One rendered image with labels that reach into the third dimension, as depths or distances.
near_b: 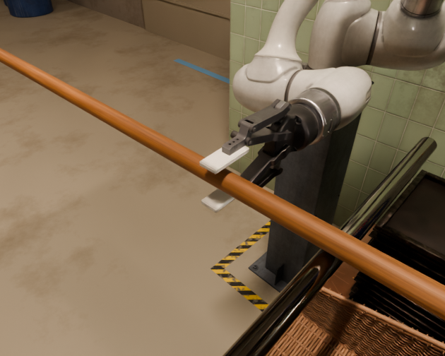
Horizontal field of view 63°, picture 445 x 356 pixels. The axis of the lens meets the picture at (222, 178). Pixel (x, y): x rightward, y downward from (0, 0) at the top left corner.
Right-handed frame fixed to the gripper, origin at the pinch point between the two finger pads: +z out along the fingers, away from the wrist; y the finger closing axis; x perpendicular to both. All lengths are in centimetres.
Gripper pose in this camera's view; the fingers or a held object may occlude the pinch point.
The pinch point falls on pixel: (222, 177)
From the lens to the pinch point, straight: 51.7
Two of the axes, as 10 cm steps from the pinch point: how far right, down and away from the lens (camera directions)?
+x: -7.4, -4.2, 5.2
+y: 0.0, 7.8, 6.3
